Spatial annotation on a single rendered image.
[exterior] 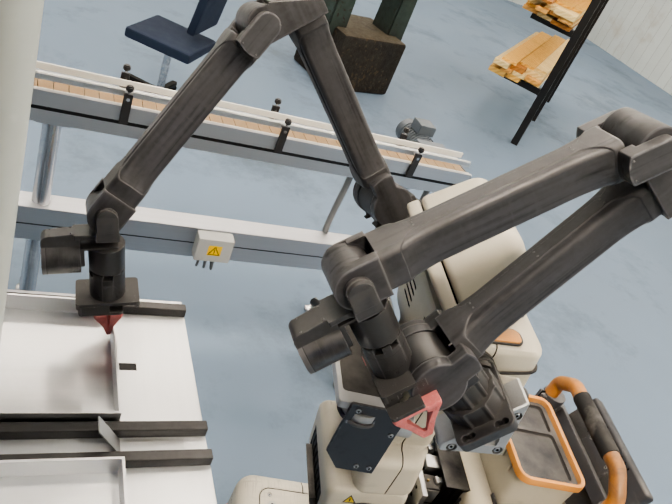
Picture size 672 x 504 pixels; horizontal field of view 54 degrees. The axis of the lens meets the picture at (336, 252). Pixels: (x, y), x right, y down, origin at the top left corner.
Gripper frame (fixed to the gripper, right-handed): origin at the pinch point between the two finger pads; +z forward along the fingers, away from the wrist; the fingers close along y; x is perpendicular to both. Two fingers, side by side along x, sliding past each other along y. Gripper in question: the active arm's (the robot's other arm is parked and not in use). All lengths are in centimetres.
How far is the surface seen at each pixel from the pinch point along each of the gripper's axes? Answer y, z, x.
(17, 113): 4, -77, 67
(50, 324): 9.6, 0.2, -2.2
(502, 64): -315, 86, -362
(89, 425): 3.4, -0.5, 21.1
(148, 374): -6.4, 3.3, 8.6
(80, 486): 4.7, 1.1, 30.5
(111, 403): 0.0, 1.9, 15.3
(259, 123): -45, 3, -85
